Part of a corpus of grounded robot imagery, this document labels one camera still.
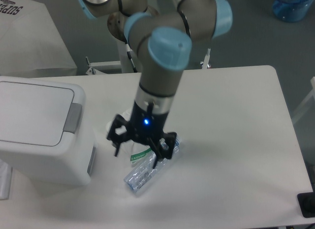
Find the white frame right edge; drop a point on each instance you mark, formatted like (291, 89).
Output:
(305, 105)

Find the white plastic wipes packet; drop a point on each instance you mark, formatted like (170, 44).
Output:
(134, 152)

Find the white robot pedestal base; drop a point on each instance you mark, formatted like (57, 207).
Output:
(95, 68)

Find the black device at edge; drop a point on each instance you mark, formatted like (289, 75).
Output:
(307, 204)

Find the white object left edge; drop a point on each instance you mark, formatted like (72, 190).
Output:
(5, 180)

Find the blue water jug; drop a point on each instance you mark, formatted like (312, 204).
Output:
(291, 10)

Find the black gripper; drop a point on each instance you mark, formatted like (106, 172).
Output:
(146, 125)

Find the clear plastic water bottle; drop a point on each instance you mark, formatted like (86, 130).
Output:
(143, 175)

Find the white push-lid trash can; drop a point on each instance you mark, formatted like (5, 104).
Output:
(44, 132)

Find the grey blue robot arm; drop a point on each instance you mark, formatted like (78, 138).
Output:
(163, 45)

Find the white printed cardboard box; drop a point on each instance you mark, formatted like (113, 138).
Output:
(30, 44)

